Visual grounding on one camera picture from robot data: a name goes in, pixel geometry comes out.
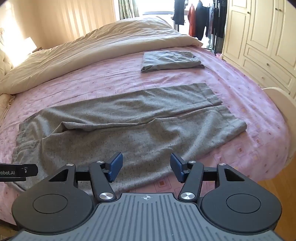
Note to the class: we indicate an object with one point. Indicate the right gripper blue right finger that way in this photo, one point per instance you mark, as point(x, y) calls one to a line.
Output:
point(190, 173)

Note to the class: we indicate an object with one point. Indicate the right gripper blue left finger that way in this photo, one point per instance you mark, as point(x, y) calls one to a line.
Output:
point(102, 173)

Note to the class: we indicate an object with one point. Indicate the grey speckled pants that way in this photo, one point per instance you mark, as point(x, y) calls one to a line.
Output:
point(146, 126)

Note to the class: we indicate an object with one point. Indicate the beige pillow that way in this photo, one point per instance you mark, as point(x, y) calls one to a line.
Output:
point(6, 99)

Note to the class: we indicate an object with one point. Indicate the folded grey pants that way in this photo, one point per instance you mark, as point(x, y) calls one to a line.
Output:
point(169, 59)

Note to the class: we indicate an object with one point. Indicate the cream bed footboard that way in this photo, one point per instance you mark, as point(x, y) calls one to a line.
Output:
point(286, 105)

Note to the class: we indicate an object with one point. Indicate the white bedside lamp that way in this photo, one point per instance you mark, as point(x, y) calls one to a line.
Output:
point(28, 45)

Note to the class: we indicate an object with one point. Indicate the beige duvet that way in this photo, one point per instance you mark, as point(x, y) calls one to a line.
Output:
point(113, 40)

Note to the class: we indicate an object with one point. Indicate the cream wardrobe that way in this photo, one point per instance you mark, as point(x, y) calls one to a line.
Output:
point(260, 41)

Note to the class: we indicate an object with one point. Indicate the hanging dark clothes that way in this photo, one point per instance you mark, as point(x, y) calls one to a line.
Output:
point(205, 20)

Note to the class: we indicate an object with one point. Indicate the green curtain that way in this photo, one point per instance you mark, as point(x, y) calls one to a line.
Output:
point(127, 9)

